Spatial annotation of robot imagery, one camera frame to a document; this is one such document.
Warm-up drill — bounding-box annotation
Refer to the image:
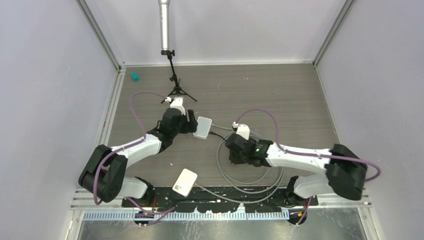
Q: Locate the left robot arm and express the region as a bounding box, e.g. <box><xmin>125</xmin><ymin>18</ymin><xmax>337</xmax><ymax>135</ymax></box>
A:
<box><xmin>78</xmin><ymin>107</ymin><xmax>198</xmax><ymax>207</ymax></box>

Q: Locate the white network switch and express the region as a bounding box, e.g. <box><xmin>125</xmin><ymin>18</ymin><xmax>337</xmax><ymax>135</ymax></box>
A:
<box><xmin>192</xmin><ymin>116</ymin><xmax>213</xmax><ymax>140</ymax></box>
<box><xmin>171</xmin><ymin>168</ymin><xmax>198</xmax><ymax>197</ymax></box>

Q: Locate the grey ethernet cable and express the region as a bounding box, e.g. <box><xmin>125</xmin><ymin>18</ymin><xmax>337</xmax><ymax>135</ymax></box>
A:
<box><xmin>193</xmin><ymin>123</ymin><xmax>286</xmax><ymax>204</ymax></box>

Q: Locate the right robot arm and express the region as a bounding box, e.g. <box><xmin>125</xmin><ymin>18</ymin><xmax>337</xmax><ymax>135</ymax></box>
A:
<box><xmin>224</xmin><ymin>133</ymin><xmax>368</xmax><ymax>205</ymax></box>

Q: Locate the black tripod stand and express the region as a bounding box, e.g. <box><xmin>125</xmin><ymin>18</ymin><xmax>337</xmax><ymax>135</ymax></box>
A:
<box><xmin>161</xmin><ymin>50</ymin><xmax>198</xmax><ymax>102</ymax></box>

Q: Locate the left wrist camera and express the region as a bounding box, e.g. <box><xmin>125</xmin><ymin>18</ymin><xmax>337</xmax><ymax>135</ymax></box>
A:
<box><xmin>164</xmin><ymin>96</ymin><xmax>186</xmax><ymax>116</ymax></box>

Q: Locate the white slotted cable duct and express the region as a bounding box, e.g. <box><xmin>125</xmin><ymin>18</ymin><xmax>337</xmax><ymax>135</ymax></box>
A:
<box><xmin>82</xmin><ymin>209</ymin><xmax>290</xmax><ymax>221</ymax></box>

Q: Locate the teal small block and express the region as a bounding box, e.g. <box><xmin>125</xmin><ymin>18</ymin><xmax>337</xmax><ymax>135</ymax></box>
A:
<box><xmin>131</xmin><ymin>72</ymin><xmax>139</xmax><ymax>82</ymax></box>

